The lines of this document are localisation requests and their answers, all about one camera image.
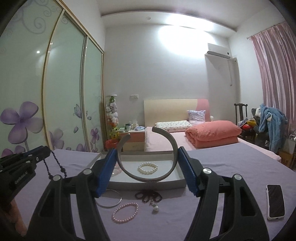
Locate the pink and cream nightstand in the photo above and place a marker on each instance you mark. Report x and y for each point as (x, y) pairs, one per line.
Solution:
(135, 139)

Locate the purple tablecloth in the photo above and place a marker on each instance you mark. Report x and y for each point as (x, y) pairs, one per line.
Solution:
(231, 166)

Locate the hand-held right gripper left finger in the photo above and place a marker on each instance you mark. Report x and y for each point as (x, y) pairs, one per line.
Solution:
(106, 172)

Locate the floral sliding door wardrobe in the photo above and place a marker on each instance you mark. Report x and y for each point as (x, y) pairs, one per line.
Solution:
(64, 81)

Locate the pink curtain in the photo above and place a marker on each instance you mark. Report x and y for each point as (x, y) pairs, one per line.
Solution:
(275, 69)

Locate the cream and pink headboard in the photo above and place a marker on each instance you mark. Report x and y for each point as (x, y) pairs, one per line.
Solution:
(168, 111)

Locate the white air conditioner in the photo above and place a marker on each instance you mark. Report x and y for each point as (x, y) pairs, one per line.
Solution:
(217, 52)

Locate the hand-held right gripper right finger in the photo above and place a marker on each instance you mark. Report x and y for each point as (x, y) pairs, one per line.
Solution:
(187, 172)

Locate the clear tube of plush toys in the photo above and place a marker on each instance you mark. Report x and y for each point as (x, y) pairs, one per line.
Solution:
(112, 113)

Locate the small lavender pillow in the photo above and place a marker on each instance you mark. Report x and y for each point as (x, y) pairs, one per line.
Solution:
(196, 115)

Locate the white wall socket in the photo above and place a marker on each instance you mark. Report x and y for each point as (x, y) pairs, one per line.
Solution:
(134, 96)

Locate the folded pink quilt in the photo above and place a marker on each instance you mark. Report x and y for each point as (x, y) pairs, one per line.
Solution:
(212, 133)

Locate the black smartphone white case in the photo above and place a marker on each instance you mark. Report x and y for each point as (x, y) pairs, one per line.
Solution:
(275, 201)

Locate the cardboard box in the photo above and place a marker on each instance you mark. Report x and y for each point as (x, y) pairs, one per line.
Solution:
(285, 158)

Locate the red trash bin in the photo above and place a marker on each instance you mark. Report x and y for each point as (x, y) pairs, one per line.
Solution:
(111, 144)

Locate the dark wooden chair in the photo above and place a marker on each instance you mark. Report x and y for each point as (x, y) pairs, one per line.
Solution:
(240, 113)

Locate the white patterned pillow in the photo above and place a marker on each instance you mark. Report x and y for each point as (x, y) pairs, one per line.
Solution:
(173, 125)

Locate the white pipe duct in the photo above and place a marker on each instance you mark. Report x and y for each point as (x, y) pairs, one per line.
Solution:
(232, 71)

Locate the thin silver bangle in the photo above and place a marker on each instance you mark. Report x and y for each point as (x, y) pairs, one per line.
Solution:
(121, 197)

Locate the blue fleece garment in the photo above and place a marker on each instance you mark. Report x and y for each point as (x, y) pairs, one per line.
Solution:
(270, 122)

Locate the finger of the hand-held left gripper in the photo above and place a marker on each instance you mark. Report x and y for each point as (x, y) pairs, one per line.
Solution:
(38, 153)

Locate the white jewelry tray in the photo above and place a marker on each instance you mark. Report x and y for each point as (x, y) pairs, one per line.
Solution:
(161, 179)

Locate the colourful toys on chair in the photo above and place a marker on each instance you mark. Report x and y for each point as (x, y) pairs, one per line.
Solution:
(248, 125)

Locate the bed with pink sheet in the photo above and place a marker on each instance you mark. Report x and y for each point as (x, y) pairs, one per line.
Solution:
(161, 139)

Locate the wide silver cuff bangle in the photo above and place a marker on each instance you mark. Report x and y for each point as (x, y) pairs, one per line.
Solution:
(144, 179)

